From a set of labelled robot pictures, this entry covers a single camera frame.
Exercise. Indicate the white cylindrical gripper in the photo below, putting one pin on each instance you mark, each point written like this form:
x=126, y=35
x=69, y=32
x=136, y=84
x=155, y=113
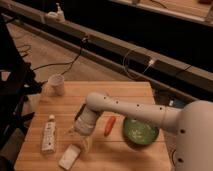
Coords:
x=85, y=125

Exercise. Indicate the white sponge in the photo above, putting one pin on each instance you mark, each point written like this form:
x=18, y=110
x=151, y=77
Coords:
x=69, y=156

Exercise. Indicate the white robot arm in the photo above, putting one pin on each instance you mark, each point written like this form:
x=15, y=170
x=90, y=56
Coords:
x=192, y=125

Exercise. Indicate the white ceramic cup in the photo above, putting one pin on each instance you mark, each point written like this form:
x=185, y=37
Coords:
x=56, y=82

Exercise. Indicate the black rectangular block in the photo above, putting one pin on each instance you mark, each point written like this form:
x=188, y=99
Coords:
x=80, y=111

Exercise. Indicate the white tube bottle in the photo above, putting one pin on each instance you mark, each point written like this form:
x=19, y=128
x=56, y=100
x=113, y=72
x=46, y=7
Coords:
x=48, y=141

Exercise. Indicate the green bowl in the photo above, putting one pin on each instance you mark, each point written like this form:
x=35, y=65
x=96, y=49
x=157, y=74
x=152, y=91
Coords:
x=139, y=133

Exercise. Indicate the blue electronic box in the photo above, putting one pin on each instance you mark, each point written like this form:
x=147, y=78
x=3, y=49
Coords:
x=176, y=103

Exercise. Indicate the black camera tripod stand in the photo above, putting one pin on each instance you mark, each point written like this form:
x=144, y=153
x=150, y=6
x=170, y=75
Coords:
x=17, y=80

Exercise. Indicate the grey metal rail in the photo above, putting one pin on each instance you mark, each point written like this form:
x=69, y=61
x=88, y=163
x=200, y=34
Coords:
x=172, y=52

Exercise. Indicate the white clamp on rail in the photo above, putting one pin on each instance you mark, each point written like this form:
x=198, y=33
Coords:
x=58, y=15

